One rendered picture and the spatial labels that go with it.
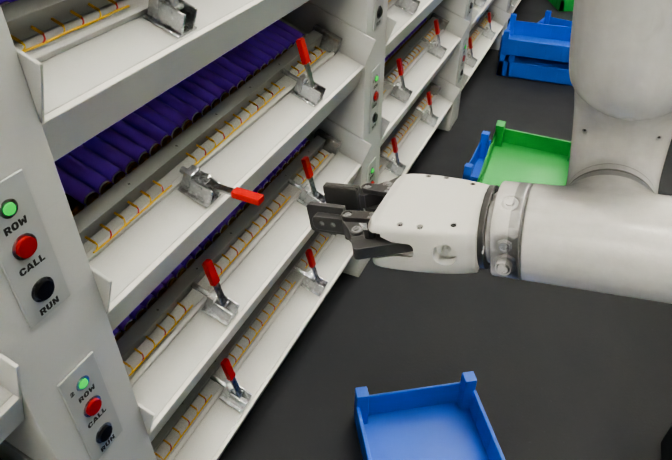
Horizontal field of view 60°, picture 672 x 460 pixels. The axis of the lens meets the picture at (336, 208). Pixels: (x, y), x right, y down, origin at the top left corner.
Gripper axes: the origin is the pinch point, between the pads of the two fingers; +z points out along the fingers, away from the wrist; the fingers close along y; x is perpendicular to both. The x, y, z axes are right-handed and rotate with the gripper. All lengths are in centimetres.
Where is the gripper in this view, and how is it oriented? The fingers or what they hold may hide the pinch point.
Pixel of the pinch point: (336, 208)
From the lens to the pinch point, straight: 58.2
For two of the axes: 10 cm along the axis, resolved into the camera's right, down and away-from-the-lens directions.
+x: -1.5, -8.3, -5.3
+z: -9.0, -1.1, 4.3
